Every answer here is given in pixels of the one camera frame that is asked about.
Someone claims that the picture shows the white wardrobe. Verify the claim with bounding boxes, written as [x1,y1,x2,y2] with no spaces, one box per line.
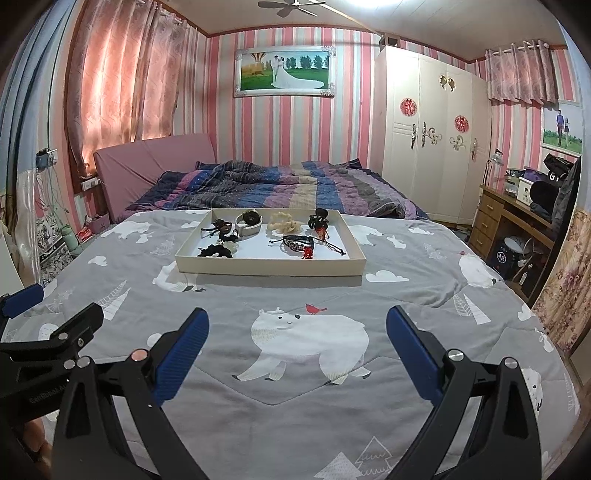
[369,46,491,227]

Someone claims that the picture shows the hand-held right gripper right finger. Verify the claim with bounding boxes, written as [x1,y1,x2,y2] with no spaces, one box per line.
[385,305,541,480]

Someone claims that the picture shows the black scrunchie with metal charm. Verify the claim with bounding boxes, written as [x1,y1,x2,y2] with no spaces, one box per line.
[198,242,238,258]

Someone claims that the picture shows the short pink patterned curtain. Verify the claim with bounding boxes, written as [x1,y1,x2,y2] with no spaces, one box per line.
[485,41,559,108]

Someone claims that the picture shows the shallow white cardboard tray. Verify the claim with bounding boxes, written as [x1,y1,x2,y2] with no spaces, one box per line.
[174,208,367,278]

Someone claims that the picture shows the pink padded headboard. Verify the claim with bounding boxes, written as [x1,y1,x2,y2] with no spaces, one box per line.
[93,133,218,222]

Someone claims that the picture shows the black white patterned box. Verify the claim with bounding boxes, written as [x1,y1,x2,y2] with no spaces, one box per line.
[34,217,70,273]

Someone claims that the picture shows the ceiling fan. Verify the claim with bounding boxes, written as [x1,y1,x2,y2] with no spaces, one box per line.
[257,0,328,18]

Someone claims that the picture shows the white strap wristwatch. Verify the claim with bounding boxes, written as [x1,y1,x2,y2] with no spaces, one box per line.
[235,209,264,237]

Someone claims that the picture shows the dark hanging jacket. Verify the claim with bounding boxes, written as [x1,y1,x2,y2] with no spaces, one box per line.
[551,157,581,241]

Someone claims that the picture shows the floral cloth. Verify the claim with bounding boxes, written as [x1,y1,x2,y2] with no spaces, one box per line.
[531,210,591,354]

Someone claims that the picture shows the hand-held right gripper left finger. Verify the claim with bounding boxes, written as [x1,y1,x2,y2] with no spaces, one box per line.
[51,307,211,480]

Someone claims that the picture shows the desk lamp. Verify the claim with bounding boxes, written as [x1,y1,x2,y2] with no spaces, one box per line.
[482,148,506,185]

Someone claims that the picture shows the cream scrunchie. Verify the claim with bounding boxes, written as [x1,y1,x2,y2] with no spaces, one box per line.
[268,211,303,234]

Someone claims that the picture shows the pale jade pendant black cord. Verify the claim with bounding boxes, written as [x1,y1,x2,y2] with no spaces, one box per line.
[218,228,242,254]

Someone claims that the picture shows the framed wedding photo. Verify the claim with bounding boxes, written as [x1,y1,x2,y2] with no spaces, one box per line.
[233,46,336,99]

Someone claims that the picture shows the red cord bracelet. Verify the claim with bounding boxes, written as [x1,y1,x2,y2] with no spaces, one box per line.
[300,224,348,260]

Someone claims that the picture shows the wooden desk with drawers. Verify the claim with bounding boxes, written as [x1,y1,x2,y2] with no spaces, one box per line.
[468,184,561,289]

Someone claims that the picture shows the grey bear print bedcover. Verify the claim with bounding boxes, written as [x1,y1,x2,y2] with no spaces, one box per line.
[0,210,583,480]

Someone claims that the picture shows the brown stone pendant black cord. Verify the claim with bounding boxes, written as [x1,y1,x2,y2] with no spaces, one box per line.
[201,220,234,238]

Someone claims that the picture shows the bundle of white cables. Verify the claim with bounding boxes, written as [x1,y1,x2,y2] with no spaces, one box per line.
[28,166,65,227]

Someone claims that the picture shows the black bag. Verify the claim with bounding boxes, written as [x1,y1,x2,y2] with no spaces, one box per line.
[529,154,580,222]

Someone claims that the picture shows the dark blue round bin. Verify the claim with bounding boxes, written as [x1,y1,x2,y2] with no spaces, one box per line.
[489,235,532,280]

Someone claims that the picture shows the striped purple blue quilt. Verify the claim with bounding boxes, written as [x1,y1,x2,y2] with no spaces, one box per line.
[124,159,430,222]

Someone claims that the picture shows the long pink curtain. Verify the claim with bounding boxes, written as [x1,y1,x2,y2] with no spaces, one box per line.
[65,0,199,178]

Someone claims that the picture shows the black leather braided bracelet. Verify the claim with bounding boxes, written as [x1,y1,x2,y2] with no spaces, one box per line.
[270,234,317,254]

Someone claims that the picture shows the wall poster of couple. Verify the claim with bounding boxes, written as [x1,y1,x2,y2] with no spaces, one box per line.
[541,99,585,155]

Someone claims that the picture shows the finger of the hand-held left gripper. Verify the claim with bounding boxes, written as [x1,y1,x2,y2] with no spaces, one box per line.
[0,284,44,319]
[0,303,105,370]

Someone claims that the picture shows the small white box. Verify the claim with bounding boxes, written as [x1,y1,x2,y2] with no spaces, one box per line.
[516,178,537,206]

